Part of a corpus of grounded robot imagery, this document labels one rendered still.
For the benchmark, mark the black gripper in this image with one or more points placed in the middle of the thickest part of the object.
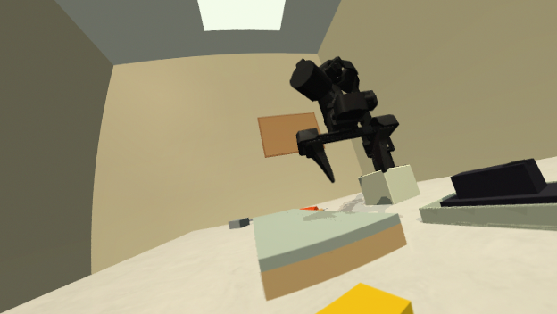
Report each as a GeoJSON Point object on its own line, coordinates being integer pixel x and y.
{"type": "Point", "coordinates": [310, 142]}

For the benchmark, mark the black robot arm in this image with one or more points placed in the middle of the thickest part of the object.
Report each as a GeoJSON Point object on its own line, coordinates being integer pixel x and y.
{"type": "Point", "coordinates": [326, 82]}

